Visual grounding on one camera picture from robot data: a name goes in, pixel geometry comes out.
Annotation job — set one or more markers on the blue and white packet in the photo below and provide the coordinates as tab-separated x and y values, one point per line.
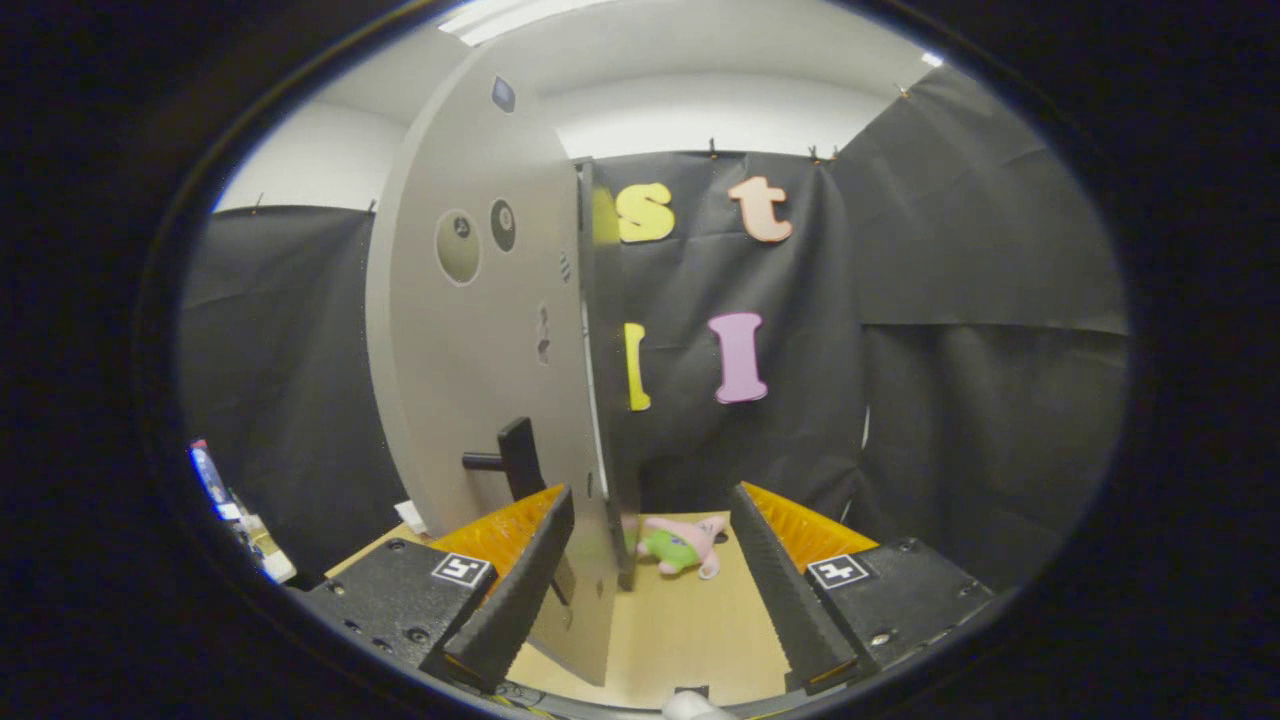
207	475

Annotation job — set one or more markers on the white and yellow box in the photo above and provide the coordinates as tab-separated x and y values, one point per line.
265	550

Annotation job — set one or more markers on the black backdrop cloth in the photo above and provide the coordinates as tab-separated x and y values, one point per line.
950	400

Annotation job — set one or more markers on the long ceiling light panel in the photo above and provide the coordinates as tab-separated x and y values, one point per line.
490	22

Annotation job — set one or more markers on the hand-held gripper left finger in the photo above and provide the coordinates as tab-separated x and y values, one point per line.
525	590

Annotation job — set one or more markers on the grey shoe cabinet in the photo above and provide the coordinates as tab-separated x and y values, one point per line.
615	460

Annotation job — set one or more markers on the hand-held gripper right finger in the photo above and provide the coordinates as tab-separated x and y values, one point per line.
785	590

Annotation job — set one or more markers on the pink and green plush toy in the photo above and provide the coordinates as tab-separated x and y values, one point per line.
680	545

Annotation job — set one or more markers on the small stack of books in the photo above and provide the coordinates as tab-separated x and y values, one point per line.
411	518

